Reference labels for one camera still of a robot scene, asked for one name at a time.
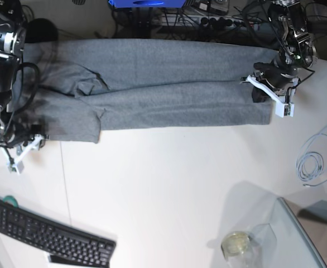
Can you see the clear glass jar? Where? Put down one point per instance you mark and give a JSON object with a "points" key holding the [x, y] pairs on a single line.
{"points": [[240, 249]]}

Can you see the blue box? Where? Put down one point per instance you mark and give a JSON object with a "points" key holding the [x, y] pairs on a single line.
{"points": [[147, 3]]}

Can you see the grey t-shirt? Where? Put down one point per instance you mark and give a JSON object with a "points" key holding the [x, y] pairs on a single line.
{"points": [[88, 86]]}

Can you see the green tape roll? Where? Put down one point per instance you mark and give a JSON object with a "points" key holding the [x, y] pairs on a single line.
{"points": [[10, 200]]}

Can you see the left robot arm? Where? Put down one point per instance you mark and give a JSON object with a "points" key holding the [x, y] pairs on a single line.
{"points": [[288, 22]]}

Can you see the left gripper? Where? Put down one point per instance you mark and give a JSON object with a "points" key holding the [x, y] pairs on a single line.
{"points": [[274, 82]]}

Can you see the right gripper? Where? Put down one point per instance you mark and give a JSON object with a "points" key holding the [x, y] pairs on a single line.
{"points": [[19, 141]]}

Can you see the power strip with red light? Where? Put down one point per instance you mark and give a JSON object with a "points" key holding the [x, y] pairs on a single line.
{"points": [[220, 23]]}

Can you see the clear plastic box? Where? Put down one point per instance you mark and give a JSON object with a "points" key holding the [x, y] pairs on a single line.
{"points": [[290, 234]]}

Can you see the black computer keyboard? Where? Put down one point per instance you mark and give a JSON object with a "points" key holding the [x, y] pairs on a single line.
{"points": [[69, 244]]}

